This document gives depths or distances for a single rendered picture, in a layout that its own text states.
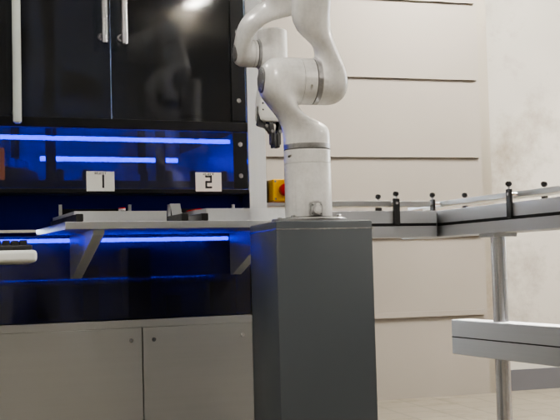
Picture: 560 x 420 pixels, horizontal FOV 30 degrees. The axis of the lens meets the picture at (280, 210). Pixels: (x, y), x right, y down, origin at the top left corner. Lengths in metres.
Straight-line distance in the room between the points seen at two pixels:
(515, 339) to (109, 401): 1.28
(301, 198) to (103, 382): 0.93
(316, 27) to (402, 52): 3.41
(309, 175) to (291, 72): 0.26
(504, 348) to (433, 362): 2.55
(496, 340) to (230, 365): 0.88
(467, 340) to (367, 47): 2.69
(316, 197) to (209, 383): 0.88
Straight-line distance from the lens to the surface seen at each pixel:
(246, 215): 2.91
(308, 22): 2.65
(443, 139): 6.07
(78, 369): 3.17
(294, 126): 2.64
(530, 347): 3.36
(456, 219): 3.65
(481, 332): 3.58
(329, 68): 2.68
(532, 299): 6.34
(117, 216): 2.92
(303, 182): 2.62
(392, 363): 5.91
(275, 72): 2.64
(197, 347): 3.25
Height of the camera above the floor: 0.75
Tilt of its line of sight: 3 degrees up
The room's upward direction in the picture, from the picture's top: 2 degrees counter-clockwise
